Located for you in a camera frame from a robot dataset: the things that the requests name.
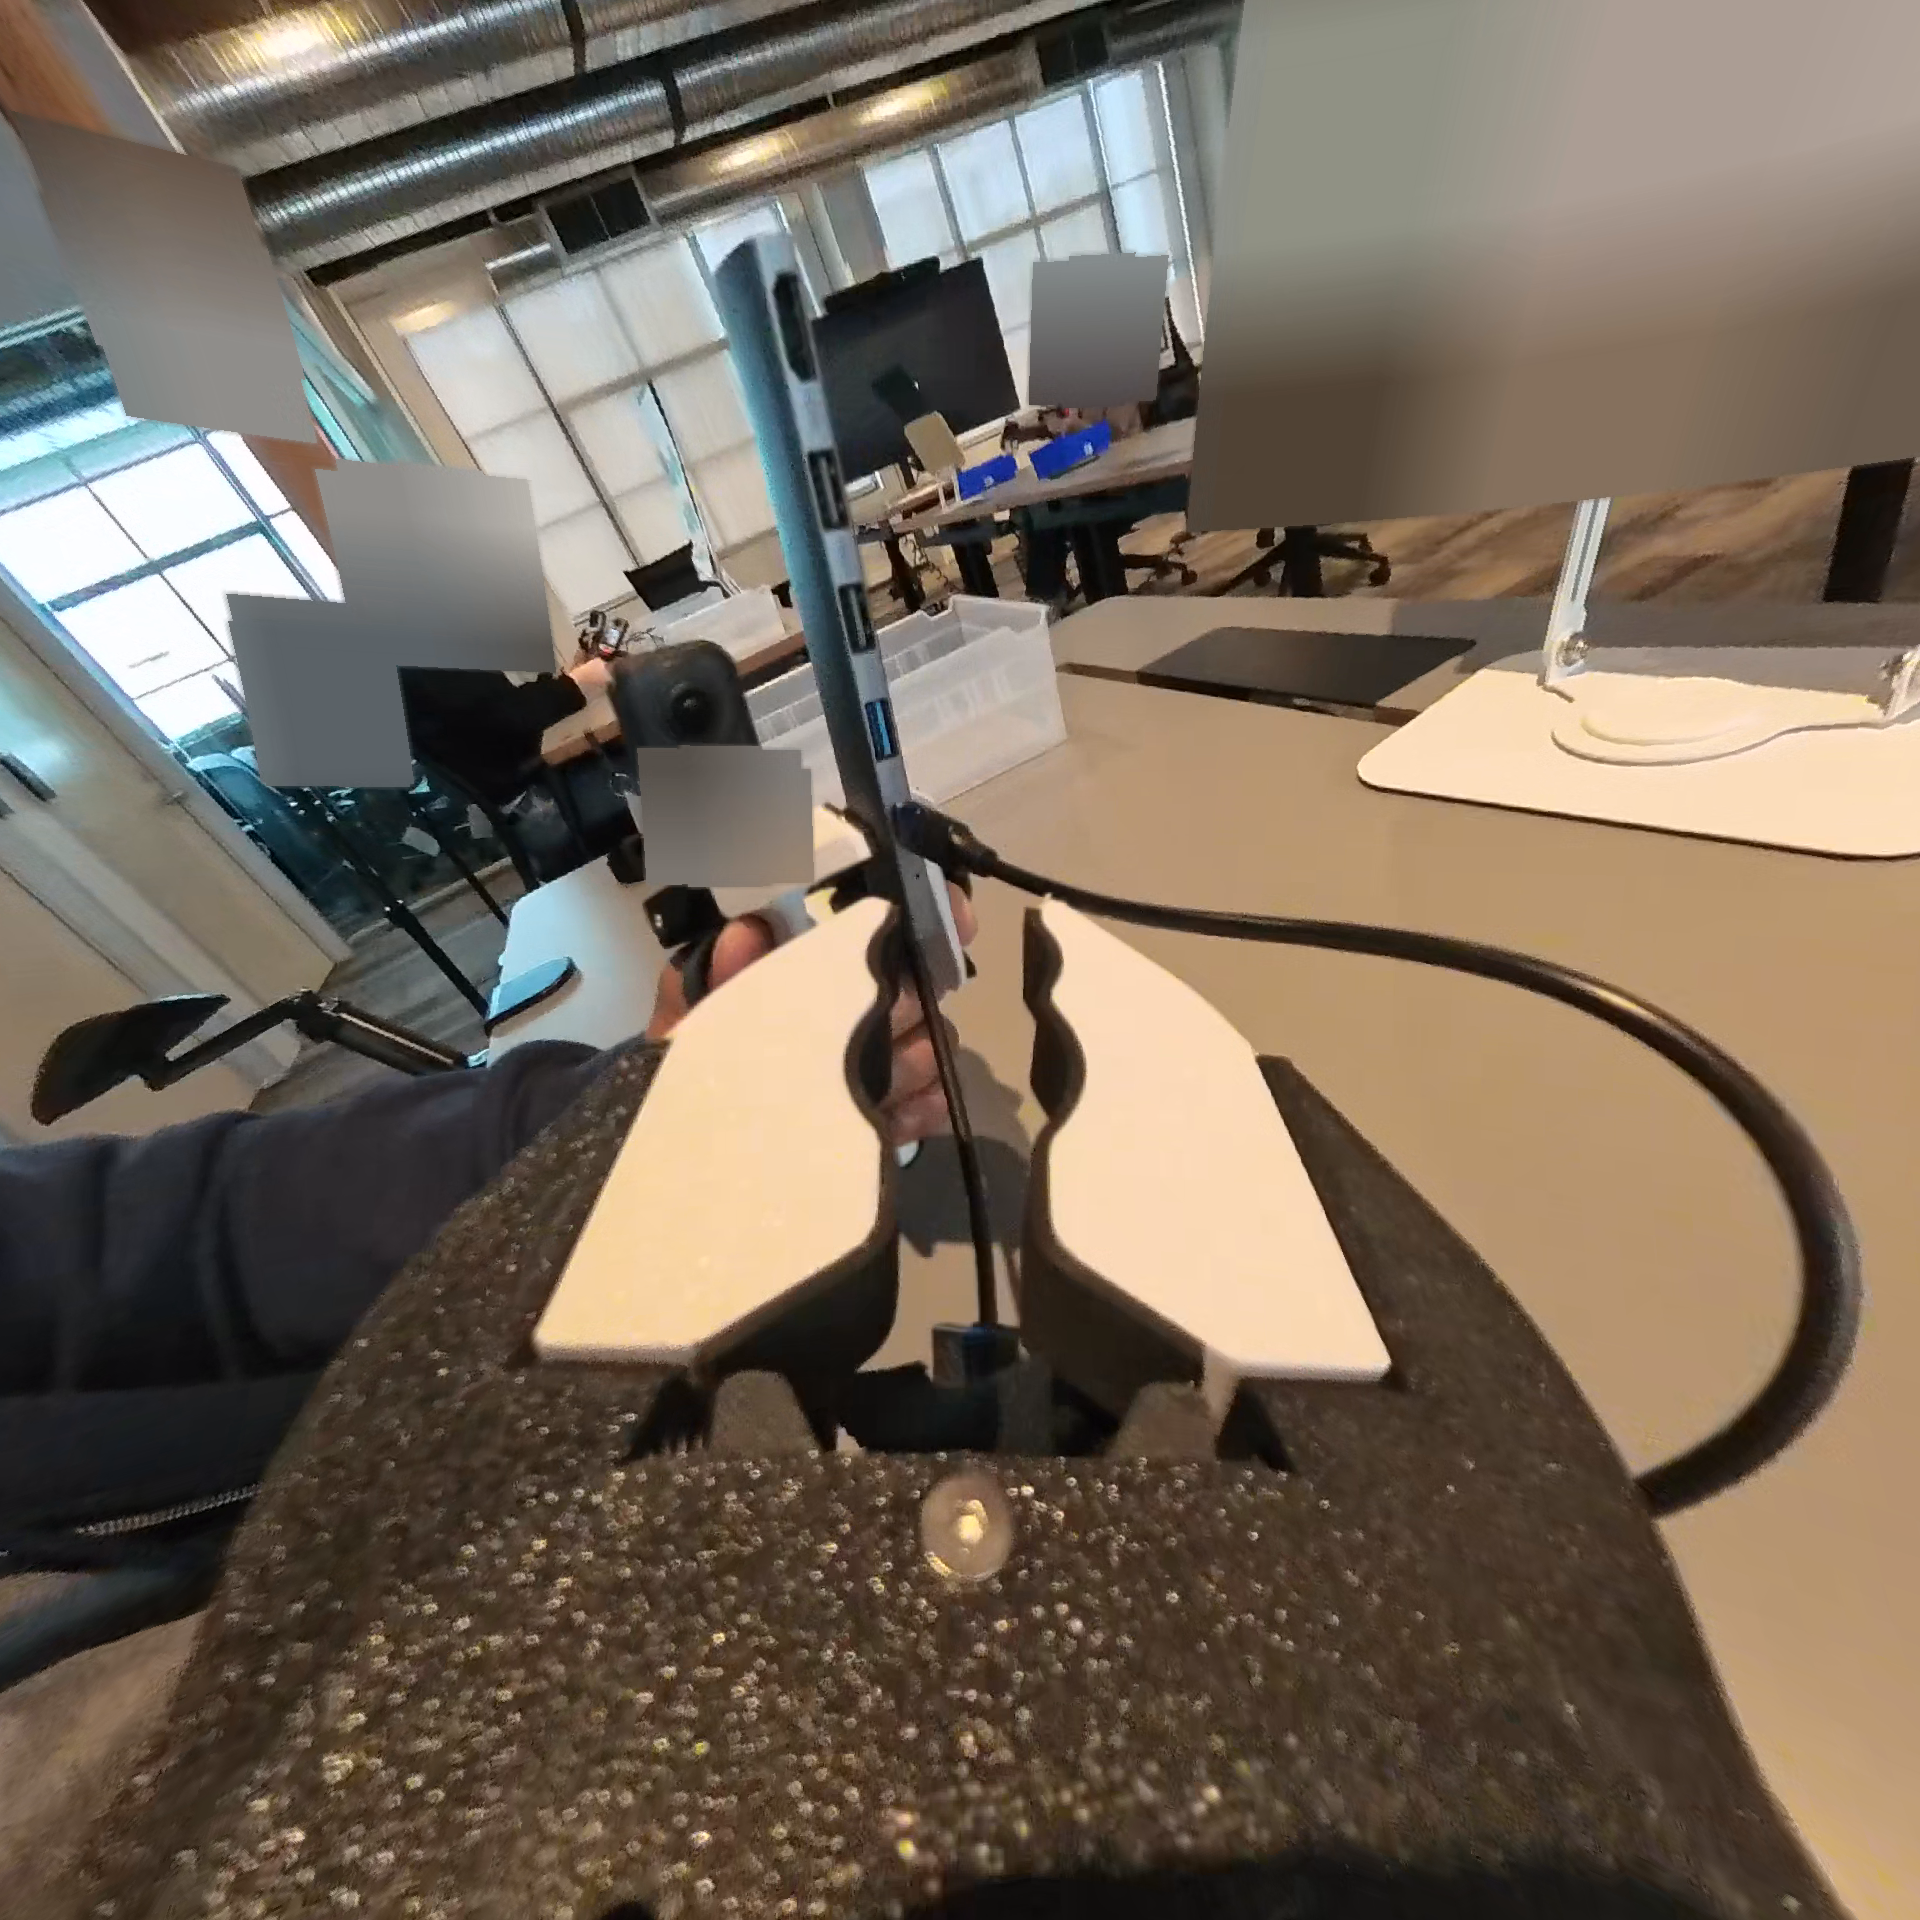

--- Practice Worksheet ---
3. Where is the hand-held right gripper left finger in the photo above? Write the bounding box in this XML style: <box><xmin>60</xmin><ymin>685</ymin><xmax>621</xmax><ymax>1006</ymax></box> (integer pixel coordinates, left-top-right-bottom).
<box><xmin>532</xmin><ymin>897</ymin><xmax>919</xmax><ymax>1458</ymax></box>

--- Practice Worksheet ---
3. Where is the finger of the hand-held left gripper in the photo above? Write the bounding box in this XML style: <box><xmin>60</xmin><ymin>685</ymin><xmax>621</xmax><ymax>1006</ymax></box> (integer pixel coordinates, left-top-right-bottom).
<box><xmin>721</xmin><ymin>810</ymin><xmax>888</xmax><ymax>944</ymax></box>

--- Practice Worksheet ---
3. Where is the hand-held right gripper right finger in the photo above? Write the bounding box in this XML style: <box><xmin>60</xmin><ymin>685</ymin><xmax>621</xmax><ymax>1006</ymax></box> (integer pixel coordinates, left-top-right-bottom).
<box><xmin>1022</xmin><ymin>900</ymin><xmax>1396</xmax><ymax>1462</ymax></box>

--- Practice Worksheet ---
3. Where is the thick black usb cable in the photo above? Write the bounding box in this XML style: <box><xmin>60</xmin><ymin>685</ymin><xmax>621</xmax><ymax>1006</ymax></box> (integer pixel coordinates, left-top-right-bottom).
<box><xmin>888</xmin><ymin>801</ymin><xmax>1864</xmax><ymax>1514</ymax></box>

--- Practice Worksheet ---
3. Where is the grey usb hub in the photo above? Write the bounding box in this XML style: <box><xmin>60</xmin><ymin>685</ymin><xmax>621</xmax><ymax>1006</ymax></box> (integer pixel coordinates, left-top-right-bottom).
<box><xmin>708</xmin><ymin>234</ymin><xmax>970</xmax><ymax>992</ymax></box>

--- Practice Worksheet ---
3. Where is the clear plastic bin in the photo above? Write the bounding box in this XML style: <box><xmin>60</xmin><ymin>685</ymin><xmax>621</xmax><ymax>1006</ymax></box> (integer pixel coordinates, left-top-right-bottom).
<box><xmin>744</xmin><ymin>593</ymin><xmax>1070</xmax><ymax>804</ymax></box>

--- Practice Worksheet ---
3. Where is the person's left forearm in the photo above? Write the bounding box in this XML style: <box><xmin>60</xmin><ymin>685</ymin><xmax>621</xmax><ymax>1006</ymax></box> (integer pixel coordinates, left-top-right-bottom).
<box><xmin>0</xmin><ymin>1034</ymin><xmax>671</xmax><ymax>1399</ymax></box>

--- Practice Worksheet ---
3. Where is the large black monitor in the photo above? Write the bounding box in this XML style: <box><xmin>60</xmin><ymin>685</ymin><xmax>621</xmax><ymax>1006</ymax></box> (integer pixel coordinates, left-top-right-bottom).
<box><xmin>811</xmin><ymin>256</ymin><xmax>1025</xmax><ymax>475</ymax></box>

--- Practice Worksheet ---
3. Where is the brown office desk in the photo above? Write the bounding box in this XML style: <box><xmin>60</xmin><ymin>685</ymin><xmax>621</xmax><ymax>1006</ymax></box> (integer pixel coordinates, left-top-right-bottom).
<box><xmin>886</xmin><ymin>419</ymin><xmax>1203</xmax><ymax>616</ymax></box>

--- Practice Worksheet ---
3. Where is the white document stand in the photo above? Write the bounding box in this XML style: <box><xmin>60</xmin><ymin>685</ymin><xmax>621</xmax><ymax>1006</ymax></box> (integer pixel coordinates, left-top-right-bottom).
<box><xmin>1356</xmin><ymin>495</ymin><xmax>1920</xmax><ymax>862</ymax></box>

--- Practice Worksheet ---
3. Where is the black desk mat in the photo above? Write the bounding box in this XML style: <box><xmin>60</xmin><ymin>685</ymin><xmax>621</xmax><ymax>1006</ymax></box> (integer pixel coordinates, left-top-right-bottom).
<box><xmin>1135</xmin><ymin>629</ymin><xmax>1477</xmax><ymax>714</ymax></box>

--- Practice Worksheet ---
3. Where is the white door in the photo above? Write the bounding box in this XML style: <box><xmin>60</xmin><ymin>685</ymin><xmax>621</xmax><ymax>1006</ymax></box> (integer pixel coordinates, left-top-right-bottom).
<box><xmin>0</xmin><ymin>616</ymin><xmax>349</xmax><ymax>1083</ymax></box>

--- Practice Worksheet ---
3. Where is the black chair armrest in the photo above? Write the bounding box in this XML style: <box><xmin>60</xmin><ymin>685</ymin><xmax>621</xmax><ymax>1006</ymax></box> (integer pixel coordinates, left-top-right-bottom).
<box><xmin>31</xmin><ymin>992</ymin><xmax>467</xmax><ymax>1127</ymax></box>

